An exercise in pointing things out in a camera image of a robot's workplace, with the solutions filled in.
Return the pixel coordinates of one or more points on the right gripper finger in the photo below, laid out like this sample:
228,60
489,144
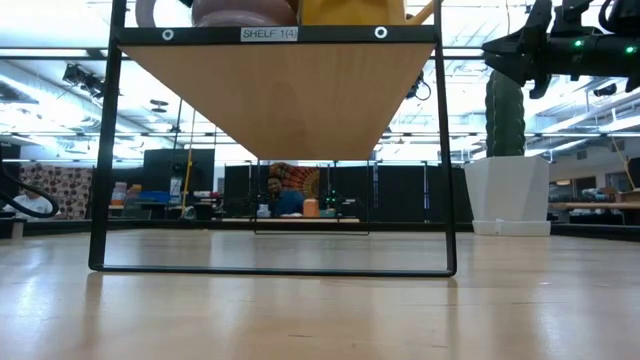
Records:
520,65
520,42

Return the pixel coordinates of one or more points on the orange mug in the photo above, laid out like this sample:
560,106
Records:
350,12

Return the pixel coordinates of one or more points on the pale purple ribbed mug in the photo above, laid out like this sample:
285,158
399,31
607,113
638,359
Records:
240,12

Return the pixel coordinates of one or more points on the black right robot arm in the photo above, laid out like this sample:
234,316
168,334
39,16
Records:
620,55

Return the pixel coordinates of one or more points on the black ceiling fixture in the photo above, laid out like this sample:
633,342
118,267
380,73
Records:
606,90

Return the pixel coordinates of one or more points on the black hanging device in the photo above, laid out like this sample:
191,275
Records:
417,87

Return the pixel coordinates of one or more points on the white hexagonal planter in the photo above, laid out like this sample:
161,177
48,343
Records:
507,190

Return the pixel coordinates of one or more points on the wooden table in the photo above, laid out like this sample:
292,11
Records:
600,205

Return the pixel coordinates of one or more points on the white planter saucer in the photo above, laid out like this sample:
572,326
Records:
510,228

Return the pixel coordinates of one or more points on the orange mandala tapestry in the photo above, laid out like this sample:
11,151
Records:
300,172

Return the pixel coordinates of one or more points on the orange cylinder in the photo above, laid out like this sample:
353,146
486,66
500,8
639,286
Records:
311,207

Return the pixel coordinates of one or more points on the person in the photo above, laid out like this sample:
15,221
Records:
30,202
287,202

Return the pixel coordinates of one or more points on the yellow pole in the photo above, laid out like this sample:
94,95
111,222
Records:
189,165

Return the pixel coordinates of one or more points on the black screen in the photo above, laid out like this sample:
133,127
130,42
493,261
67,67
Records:
175,167

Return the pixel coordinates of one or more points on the black ceiling light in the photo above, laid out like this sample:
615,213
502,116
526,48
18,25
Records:
82,80

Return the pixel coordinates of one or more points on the patterned curtain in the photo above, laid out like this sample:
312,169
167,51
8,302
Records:
70,190

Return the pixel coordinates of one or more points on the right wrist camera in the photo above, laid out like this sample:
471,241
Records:
575,17

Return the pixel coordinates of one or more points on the black partition wall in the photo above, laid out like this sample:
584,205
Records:
390,190

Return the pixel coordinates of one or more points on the black metal table frame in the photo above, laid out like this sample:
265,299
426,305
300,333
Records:
400,226

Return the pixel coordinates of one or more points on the wooden shelf black frame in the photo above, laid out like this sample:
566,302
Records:
280,100

